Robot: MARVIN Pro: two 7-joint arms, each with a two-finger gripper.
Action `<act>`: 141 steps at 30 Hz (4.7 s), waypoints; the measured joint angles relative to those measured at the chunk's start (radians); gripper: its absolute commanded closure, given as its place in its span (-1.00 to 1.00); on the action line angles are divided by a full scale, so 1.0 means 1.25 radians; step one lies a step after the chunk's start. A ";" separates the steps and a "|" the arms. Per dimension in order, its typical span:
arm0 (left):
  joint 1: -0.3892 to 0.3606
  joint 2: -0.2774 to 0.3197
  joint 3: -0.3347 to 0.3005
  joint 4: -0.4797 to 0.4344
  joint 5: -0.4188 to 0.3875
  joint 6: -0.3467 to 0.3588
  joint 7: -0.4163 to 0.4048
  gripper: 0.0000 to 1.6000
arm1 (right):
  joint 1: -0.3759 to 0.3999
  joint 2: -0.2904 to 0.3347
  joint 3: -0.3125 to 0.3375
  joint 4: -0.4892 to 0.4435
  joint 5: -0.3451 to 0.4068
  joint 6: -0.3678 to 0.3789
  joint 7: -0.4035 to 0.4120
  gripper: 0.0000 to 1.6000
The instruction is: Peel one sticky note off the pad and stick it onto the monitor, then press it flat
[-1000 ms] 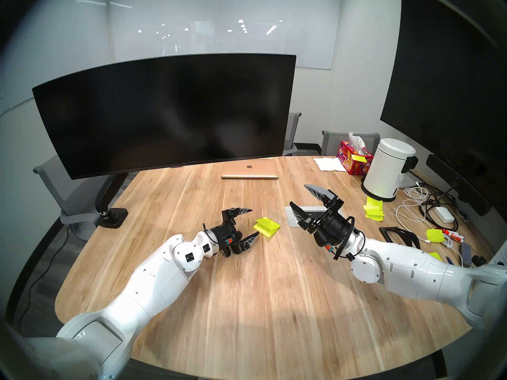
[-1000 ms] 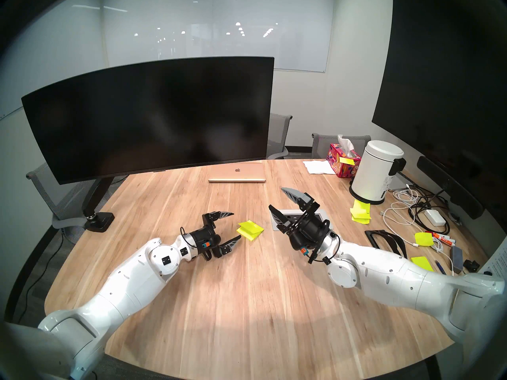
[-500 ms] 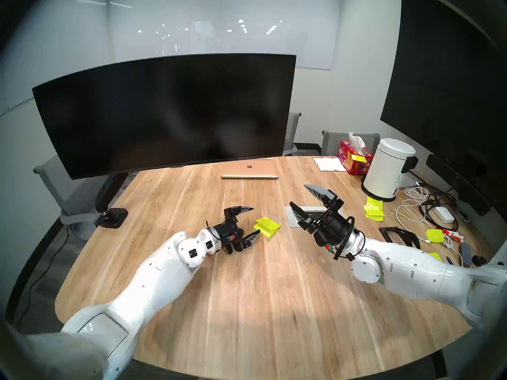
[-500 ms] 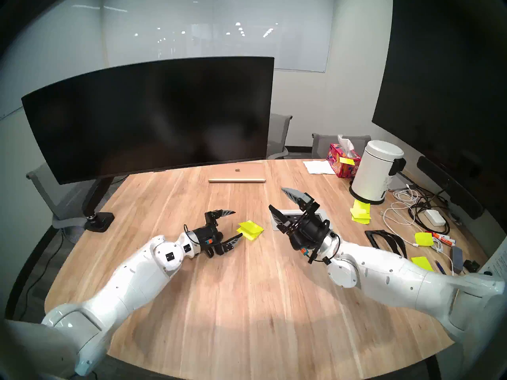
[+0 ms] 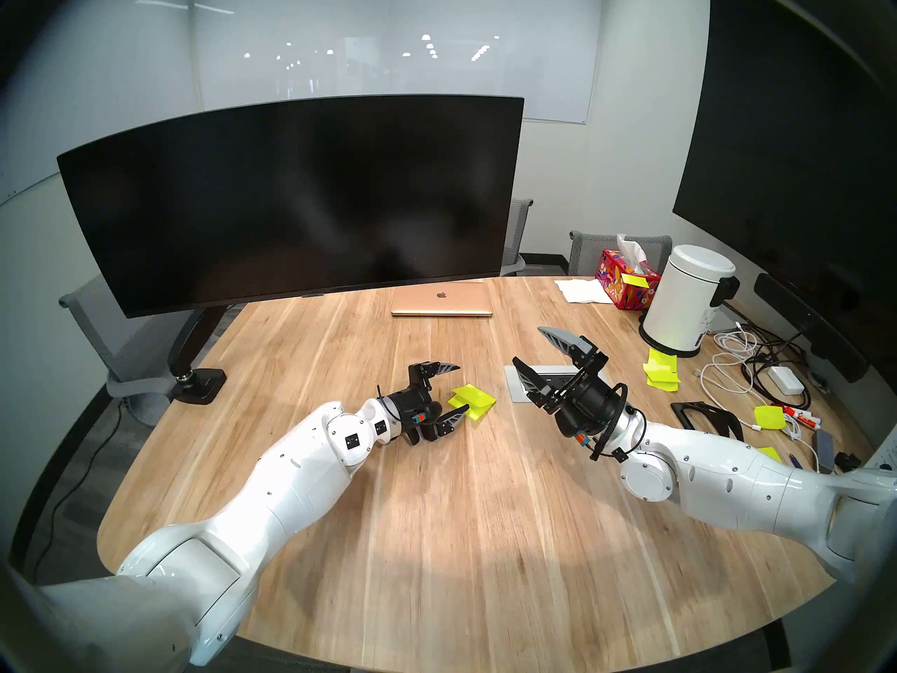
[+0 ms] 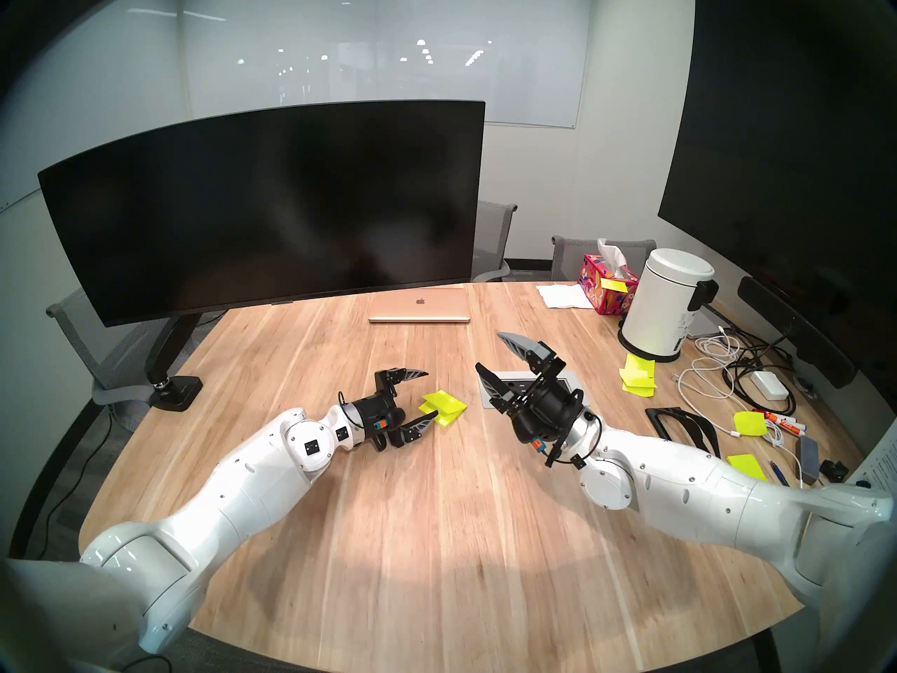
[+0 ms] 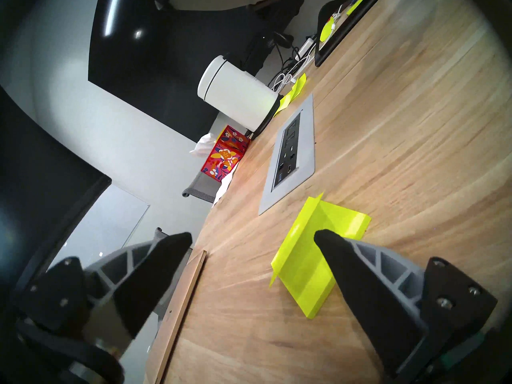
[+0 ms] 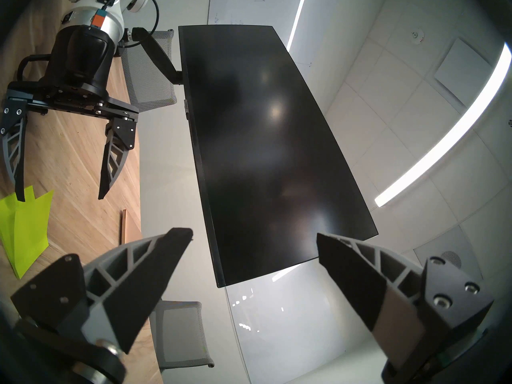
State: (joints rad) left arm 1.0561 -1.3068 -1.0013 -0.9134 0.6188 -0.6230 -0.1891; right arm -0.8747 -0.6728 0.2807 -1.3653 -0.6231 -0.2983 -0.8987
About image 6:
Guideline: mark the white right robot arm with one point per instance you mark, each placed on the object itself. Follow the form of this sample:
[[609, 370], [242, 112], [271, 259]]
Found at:
[[673, 482]]

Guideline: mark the white cylindrical bin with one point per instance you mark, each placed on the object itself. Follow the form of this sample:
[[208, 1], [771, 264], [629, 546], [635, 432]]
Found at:
[[662, 303]]

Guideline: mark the colourful floral tissue box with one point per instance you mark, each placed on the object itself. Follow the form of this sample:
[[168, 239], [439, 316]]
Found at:
[[610, 300]]

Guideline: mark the white printed paper sheet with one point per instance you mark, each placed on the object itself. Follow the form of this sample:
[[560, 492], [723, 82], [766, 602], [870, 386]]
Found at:
[[879, 468]]

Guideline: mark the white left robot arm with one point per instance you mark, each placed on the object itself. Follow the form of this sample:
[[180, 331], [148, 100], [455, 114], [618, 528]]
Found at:
[[231, 496]]

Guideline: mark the curved black desktop monitor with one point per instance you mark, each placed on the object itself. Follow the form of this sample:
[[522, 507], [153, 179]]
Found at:
[[259, 209]]

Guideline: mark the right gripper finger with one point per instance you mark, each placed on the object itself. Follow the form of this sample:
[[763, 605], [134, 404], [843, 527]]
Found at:
[[536, 356], [497, 392]]

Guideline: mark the grey table power outlet panel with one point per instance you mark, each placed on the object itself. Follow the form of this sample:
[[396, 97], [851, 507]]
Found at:
[[569, 379]]

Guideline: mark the blue pen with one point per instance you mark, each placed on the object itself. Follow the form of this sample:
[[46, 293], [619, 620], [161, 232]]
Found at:
[[778, 472]]

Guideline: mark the glass wall whiteboard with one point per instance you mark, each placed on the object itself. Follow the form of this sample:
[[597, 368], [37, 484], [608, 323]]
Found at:
[[336, 48]]

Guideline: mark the small yellow sticky note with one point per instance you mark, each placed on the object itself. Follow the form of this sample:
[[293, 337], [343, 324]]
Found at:
[[613, 284]]

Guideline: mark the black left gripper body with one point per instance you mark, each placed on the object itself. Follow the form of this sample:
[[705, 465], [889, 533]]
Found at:
[[375, 416]]

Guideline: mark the small black clip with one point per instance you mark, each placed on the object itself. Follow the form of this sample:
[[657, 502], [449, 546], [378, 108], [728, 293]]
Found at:
[[834, 470]]

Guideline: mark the grey mesh office chair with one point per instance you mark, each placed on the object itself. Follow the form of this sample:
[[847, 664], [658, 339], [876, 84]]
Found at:
[[494, 237], [105, 366], [578, 252]]

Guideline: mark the large black wall television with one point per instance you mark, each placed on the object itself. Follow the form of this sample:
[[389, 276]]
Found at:
[[771, 153]]

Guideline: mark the white paper napkin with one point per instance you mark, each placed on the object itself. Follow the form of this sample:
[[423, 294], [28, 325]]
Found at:
[[564, 296]]

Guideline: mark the white power adapter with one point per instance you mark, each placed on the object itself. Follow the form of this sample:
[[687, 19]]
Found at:
[[769, 384]]

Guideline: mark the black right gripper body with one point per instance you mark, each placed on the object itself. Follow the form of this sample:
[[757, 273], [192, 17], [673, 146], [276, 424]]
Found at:
[[550, 406]]

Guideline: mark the pile of yellow sticky notes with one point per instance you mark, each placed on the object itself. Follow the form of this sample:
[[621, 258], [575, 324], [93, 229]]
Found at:
[[638, 376]]

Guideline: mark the red white marker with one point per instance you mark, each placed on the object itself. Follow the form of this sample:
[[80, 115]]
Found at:
[[783, 423]]

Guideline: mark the white tissue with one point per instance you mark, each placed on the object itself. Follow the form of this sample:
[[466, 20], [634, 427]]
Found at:
[[611, 254]]

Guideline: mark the yellow sticky note pad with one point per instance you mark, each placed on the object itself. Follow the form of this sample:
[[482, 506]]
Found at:
[[448, 402]]

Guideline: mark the rose gold closed laptop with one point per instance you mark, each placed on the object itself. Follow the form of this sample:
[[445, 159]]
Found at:
[[420, 305]]

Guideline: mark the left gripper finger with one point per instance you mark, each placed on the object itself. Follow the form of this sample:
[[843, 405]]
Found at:
[[396, 378], [412, 430]]

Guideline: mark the flat yellow sticky pad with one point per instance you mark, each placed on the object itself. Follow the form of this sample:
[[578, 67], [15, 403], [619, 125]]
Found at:
[[746, 466]]

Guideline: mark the grey whiteboard eraser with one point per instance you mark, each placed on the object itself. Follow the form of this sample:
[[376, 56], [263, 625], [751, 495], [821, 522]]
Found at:
[[807, 460]]

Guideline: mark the black video sound bar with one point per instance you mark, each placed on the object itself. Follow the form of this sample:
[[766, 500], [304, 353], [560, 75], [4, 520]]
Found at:
[[792, 331]]

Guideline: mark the crumpled yellow sticky note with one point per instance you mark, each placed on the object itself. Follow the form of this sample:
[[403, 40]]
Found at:
[[750, 424]]

